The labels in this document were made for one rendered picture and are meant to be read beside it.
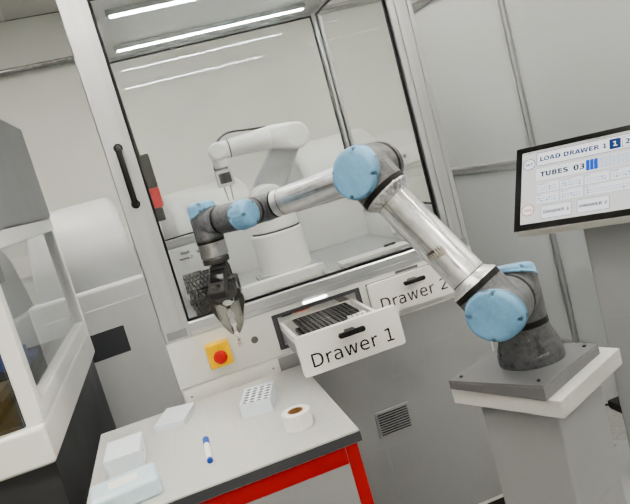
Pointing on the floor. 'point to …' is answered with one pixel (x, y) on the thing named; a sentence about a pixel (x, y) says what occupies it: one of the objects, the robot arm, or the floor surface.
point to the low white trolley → (254, 451)
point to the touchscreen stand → (627, 340)
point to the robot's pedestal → (555, 440)
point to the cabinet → (407, 411)
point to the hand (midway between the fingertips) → (235, 329)
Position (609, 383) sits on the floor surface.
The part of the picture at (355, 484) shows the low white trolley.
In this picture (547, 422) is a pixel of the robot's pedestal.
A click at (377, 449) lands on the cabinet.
